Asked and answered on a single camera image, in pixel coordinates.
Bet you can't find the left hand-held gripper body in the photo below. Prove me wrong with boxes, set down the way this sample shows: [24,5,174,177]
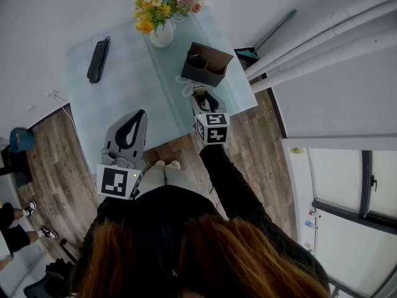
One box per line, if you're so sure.
[96,149,147,201]

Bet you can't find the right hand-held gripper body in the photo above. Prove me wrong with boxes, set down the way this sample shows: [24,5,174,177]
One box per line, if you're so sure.
[194,112,231,145]

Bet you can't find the small gold remote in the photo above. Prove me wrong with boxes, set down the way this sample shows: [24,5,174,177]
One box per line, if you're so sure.
[192,85,210,111]

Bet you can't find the dark brown organizer box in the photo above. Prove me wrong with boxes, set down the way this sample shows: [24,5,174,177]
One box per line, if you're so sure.
[181,41,234,88]

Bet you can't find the black remote control coloured buttons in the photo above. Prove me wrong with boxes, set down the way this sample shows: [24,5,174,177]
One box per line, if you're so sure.
[187,50,202,68]

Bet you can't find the long black remote control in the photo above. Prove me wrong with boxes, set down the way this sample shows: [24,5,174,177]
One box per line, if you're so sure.
[86,36,112,84]

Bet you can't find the person's left forearm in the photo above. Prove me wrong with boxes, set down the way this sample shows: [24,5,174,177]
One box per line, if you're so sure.
[92,196,137,226]

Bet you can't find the person's right forearm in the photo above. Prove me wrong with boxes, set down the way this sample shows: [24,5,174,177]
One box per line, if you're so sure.
[198,143,264,220]

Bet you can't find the light blue table runner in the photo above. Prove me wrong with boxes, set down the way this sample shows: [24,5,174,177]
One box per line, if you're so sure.
[144,6,259,136]

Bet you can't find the light blue table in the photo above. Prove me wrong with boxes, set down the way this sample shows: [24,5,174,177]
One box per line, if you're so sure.
[63,6,259,179]

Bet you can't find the person's beige trousers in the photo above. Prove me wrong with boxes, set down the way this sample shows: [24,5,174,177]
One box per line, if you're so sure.
[135,161,218,204]

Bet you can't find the teal dustpan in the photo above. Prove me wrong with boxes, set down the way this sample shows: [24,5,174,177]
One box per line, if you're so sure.
[234,47,261,63]

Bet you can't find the person's black top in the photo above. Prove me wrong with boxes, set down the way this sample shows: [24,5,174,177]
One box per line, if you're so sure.
[73,184,329,298]

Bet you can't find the white vase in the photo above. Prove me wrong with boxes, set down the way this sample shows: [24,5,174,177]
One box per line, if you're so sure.
[148,19,175,48]

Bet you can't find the black chair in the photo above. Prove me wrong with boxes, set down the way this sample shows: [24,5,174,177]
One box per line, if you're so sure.
[0,144,33,187]

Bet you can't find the black bag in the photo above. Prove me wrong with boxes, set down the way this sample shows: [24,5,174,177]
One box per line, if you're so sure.
[23,258,75,298]

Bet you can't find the colourful flower bouquet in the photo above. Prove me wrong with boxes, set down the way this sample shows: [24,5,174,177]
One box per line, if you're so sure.
[132,0,215,35]

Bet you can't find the white pipe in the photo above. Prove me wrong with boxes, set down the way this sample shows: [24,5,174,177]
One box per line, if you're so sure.
[244,0,397,79]
[251,35,397,94]
[248,7,397,85]

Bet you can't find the black trolley handle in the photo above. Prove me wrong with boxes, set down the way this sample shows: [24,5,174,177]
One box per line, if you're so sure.
[58,239,74,260]

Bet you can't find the green-handled broom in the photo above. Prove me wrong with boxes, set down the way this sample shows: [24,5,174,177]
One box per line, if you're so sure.
[254,9,298,52]

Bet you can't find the black window frame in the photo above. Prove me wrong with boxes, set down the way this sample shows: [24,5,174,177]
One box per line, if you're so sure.
[311,150,397,298]

